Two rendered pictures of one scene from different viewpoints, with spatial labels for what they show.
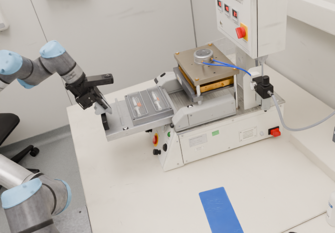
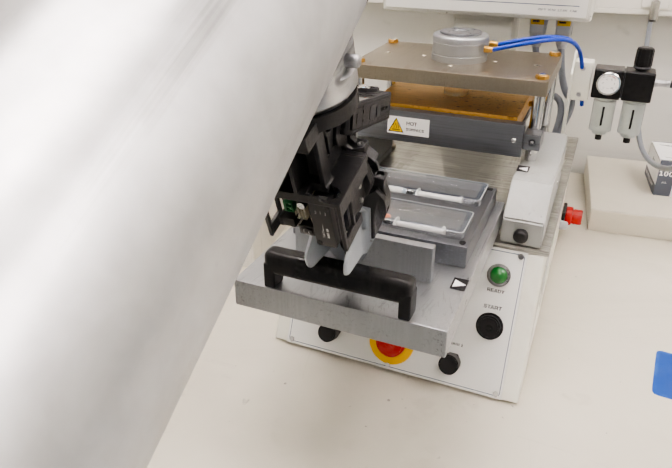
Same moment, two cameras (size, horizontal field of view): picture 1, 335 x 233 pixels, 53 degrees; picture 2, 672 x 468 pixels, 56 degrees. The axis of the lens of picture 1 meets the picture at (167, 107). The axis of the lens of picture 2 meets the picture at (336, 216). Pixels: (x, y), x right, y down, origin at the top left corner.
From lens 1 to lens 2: 1.18 m
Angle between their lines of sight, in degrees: 50
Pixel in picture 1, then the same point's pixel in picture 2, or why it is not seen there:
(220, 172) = (604, 330)
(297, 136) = (608, 208)
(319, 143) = (647, 203)
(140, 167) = (442, 438)
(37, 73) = not seen: hidden behind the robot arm
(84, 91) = (335, 162)
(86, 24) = not seen: outside the picture
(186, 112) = (544, 179)
